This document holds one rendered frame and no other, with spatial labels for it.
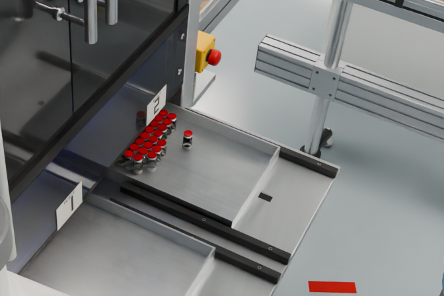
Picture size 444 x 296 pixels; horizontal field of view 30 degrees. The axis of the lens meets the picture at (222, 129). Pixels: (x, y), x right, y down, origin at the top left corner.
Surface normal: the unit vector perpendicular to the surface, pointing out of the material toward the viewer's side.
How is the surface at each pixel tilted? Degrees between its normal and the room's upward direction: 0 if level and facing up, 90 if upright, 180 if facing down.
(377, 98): 90
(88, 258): 0
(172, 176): 0
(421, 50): 90
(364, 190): 0
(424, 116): 90
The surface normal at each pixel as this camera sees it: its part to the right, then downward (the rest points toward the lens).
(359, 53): -0.43, 0.58
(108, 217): 0.09, -0.73
